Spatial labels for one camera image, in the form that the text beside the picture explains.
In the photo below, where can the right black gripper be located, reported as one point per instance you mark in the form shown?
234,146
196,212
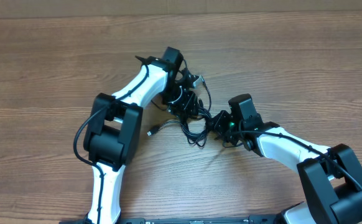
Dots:
219,123

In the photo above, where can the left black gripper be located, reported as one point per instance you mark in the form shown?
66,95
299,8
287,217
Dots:
185,104

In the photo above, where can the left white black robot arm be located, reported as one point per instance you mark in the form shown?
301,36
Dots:
113,129

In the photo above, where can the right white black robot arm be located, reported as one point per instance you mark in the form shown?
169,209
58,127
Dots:
331,177

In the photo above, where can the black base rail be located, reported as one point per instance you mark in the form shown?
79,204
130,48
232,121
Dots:
251,219

